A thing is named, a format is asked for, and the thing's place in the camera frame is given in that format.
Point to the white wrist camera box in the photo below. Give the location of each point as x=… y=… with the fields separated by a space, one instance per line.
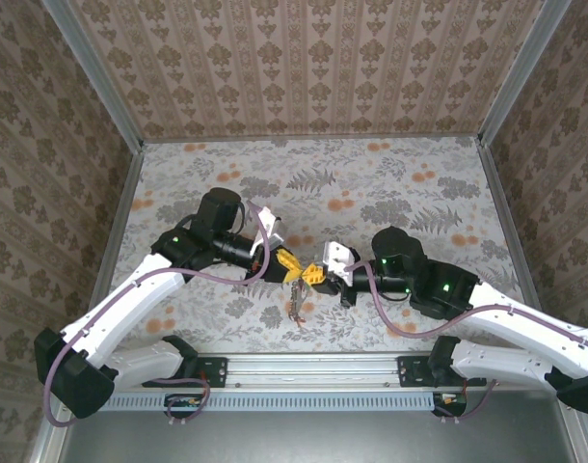
x=337 y=255
x=270 y=226

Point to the grey metal panel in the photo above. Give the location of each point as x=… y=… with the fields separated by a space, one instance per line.
x=313 y=439

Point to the aluminium table side rail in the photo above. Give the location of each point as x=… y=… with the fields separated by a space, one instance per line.
x=124 y=205
x=501 y=202

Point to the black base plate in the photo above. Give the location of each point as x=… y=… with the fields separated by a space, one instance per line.
x=409 y=371
x=217 y=371

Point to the aluminium frame post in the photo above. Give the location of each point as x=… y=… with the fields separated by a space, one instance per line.
x=520 y=72
x=96 y=82

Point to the floral patterned table cover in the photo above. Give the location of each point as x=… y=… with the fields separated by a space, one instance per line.
x=323 y=193

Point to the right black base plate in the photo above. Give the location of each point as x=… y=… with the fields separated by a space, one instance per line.
x=409 y=371

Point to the aluminium table end rail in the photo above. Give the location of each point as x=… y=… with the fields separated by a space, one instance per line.
x=217 y=139

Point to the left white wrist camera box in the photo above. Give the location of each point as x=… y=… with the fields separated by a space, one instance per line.
x=270 y=226

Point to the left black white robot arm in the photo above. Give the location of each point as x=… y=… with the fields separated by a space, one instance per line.
x=125 y=304

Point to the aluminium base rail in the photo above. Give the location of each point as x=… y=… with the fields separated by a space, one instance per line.
x=313 y=371

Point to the aluminium panel frame bar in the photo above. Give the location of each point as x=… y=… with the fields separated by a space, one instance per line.
x=580 y=439
x=50 y=443

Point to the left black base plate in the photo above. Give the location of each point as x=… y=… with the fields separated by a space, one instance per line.
x=217 y=371

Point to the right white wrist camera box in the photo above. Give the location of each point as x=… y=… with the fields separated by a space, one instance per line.
x=337 y=255

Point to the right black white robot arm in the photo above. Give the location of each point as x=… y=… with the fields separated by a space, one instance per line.
x=530 y=323

